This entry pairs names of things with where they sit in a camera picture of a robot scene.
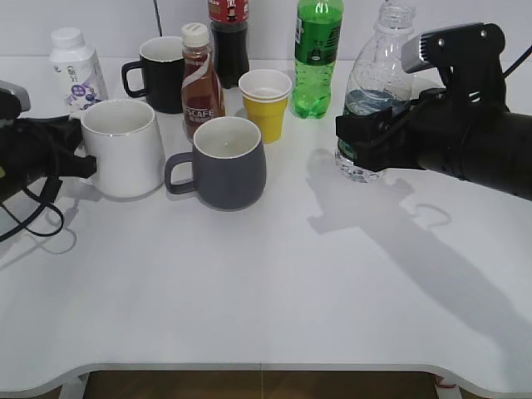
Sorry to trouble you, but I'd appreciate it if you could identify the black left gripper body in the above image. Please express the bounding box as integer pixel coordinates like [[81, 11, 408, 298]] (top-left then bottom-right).
[[1, 116, 82, 195]]

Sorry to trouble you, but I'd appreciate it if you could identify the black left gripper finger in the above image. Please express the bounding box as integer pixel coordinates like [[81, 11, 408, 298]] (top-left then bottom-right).
[[62, 154, 96, 179]]

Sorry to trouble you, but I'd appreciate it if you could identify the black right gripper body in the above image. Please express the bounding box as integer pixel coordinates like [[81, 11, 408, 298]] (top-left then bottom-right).
[[405, 89, 511, 175]]

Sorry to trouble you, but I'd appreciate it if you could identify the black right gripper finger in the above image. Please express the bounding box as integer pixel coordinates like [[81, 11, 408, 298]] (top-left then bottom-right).
[[335, 108, 411, 171]]

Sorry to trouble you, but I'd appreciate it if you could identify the white ceramic mug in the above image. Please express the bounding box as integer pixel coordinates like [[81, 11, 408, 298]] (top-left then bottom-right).
[[80, 99, 165, 199]]

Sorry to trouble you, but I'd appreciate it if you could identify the clear water bottle green label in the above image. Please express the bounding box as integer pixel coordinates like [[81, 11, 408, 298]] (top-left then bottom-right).
[[334, 3, 418, 184]]

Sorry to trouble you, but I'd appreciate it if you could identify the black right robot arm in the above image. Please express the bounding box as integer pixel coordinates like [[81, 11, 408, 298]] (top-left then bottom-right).
[[336, 88, 531, 200]]

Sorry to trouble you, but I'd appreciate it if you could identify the black ceramic mug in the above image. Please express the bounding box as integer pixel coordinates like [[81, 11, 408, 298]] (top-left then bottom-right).
[[121, 36, 185, 114]]

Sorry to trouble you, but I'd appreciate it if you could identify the grey ceramic mug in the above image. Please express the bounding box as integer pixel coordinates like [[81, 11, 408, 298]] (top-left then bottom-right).
[[164, 116, 267, 210]]

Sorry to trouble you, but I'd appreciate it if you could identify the red ceramic cup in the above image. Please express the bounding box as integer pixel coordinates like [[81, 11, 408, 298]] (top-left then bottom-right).
[[411, 76, 445, 101]]

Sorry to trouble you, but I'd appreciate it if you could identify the white yogurt drink bottle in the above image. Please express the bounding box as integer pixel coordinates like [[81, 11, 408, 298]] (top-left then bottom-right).
[[49, 27, 109, 114]]

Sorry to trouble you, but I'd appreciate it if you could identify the yellow paper cup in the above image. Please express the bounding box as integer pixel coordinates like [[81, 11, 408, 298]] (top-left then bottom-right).
[[238, 69, 292, 144]]

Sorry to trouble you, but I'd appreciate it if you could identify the green soda bottle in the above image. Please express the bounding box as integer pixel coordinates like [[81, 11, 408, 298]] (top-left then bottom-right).
[[292, 0, 344, 119]]

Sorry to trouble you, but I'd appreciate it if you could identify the brown Nescafe coffee bottle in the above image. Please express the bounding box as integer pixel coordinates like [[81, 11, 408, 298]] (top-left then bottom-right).
[[181, 22, 225, 140]]

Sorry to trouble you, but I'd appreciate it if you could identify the dark cola bottle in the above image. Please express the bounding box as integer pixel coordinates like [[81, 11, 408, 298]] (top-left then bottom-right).
[[208, 0, 249, 89]]

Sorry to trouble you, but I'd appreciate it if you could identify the white table leg left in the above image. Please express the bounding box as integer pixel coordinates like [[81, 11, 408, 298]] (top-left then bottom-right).
[[58, 372, 90, 399]]

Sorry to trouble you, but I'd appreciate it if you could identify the white table leg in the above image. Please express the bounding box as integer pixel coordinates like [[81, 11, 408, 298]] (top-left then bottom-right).
[[434, 372, 462, 399], [58, 372, 90, 399]]

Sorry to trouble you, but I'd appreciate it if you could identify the white table leg right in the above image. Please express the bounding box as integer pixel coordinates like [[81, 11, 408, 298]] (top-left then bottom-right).
[[434, 372, 462, 399]]

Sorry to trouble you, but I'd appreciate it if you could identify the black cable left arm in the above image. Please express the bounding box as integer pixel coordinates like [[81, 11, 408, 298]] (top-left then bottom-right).
[[0, 120, 66, 243]]

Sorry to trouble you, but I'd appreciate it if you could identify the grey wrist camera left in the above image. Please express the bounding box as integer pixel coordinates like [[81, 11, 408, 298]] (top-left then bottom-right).
[[0, 81, 31, 121]]

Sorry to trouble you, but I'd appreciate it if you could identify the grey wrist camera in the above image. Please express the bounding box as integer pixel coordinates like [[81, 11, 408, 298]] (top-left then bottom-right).
[[0, 81, 31, 121], [401, 22, 506, 105]]

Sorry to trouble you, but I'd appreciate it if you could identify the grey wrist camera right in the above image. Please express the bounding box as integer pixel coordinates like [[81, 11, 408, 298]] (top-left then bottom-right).
[[401, 22, 506, 105]]

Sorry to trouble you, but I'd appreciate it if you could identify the black cable on wall left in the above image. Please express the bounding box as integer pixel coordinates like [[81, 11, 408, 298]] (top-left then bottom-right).
[[151, 0, 164, 38]]

